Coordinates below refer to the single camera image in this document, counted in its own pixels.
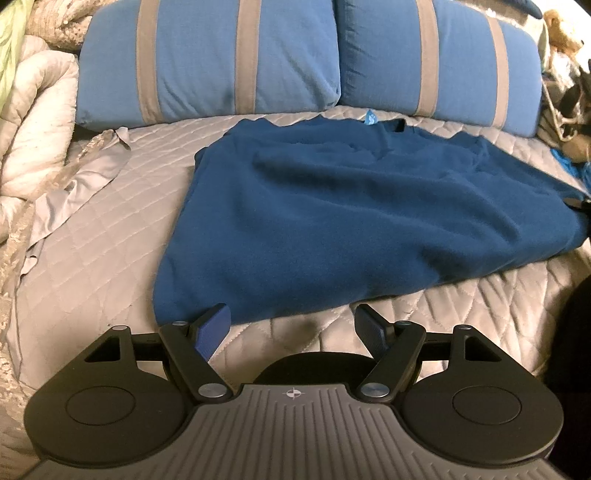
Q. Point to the dark blue sweatshirt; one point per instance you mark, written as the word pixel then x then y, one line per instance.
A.
pixel 346 207

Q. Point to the light green cloth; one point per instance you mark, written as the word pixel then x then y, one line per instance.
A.
pixel 13 46

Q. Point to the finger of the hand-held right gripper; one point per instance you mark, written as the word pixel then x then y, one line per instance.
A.
pixel 579 202

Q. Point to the grey satin cloth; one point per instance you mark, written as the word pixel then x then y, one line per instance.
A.
pixel 78 184

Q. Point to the bright blue knitted cloth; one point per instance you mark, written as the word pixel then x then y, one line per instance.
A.
pixel 570 164

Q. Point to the grey quilted bedspread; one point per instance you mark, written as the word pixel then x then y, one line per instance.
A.
pixel 115 230

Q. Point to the blue pillow with grey stripes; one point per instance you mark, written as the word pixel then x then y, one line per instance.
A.
pixel 207 60
pixel 438 50

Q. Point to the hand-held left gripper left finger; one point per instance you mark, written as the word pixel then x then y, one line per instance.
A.
pixel 211 333

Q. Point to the person's dark clothing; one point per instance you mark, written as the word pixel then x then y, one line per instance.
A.
pixel 575 350

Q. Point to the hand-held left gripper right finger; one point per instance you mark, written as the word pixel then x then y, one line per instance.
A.
pixel 369 328

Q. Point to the tan teddy bear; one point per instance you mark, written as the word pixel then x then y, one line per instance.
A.
pixel 561 30

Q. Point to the white puffy comforter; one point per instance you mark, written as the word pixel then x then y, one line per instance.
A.
pixel 32 129

